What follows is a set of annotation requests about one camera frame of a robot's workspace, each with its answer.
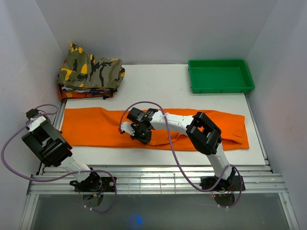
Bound orange trousers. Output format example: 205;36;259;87
60;107;250;151

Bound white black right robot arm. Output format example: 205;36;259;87
119;107;236;191

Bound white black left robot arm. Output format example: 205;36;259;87
22;108;102;192

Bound camouflage folded trousers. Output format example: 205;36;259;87
57;43;125;91

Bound stack of folded trousers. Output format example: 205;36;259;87
58;85;117;101

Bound green plastic tray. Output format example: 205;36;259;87
188;59;255;94

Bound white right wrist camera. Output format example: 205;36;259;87
119;122;135;136

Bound aluminium table frame rail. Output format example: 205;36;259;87
27;165;287;195

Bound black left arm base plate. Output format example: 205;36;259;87
70;177;115;193

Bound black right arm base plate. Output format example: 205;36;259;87
200;175;246;192

